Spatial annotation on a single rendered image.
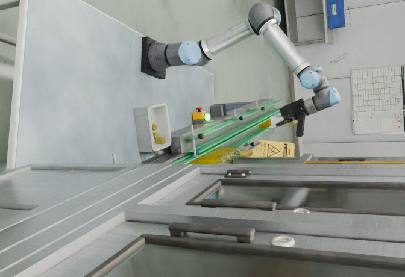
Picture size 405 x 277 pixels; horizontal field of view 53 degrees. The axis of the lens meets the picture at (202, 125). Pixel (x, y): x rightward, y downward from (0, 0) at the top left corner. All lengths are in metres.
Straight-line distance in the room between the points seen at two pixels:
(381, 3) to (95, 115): 6.59
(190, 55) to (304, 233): 1.46
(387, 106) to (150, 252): 7.32
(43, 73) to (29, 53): 0.09
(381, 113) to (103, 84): 6.50
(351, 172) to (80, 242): 0.60
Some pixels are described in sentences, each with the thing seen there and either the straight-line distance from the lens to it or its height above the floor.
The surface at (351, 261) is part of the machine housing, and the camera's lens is 0.61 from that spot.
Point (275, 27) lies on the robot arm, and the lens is 1.87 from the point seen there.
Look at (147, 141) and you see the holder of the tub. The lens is 1.99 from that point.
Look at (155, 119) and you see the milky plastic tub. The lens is 2.12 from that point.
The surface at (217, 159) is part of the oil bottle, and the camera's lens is 2.08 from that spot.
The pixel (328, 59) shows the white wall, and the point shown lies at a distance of 7.88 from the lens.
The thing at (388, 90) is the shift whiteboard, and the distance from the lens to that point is 7.81.
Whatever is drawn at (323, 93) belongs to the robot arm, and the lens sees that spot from 1.92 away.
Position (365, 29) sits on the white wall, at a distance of 7.82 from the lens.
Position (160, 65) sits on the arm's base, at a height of 0.83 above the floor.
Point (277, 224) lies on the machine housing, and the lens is 0.68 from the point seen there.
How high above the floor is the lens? 1.93
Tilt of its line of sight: 26 degrees down
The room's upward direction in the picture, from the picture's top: 87 degrees clockwise
